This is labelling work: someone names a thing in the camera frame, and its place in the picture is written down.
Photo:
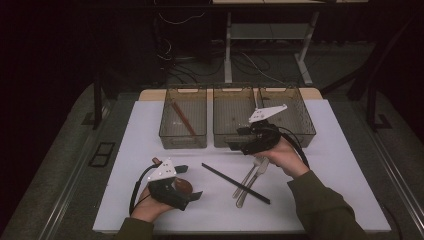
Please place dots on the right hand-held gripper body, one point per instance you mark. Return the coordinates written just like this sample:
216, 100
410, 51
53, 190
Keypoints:
261, 138

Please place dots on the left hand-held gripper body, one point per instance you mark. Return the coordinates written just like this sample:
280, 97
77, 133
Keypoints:
166, 193

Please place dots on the red-brown wooden spoon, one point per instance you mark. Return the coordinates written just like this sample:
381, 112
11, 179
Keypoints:
185, 187

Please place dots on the transparent brown plastic bin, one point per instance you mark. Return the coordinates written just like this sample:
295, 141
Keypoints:
183, 130
230, 113
296, 120

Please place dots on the black chopstick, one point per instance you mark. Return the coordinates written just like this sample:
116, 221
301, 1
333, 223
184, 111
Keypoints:
235, 181

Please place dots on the silver metal knife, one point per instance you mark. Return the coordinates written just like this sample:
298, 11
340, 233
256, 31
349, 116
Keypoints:
253, 181

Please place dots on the person's left hand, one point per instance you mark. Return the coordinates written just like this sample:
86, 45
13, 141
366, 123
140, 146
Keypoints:
146, 210

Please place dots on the person's right hand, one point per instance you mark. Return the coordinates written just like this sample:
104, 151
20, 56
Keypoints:
286, 158

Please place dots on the white table mat board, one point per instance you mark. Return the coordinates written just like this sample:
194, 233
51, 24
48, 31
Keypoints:
213, 220

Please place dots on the silver metal fork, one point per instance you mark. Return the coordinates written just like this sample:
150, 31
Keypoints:
248, 178

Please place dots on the black metal stand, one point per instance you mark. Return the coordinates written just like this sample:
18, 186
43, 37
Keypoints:
97, 106
371, 110

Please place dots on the black floor socket frame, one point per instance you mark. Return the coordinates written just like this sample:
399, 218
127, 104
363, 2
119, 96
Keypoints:
101, 154

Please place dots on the white metal desk frame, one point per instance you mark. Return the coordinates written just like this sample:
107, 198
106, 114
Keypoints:
228, 50

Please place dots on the metal floor rail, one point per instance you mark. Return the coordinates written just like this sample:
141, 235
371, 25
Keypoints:
66, 186
396, 180

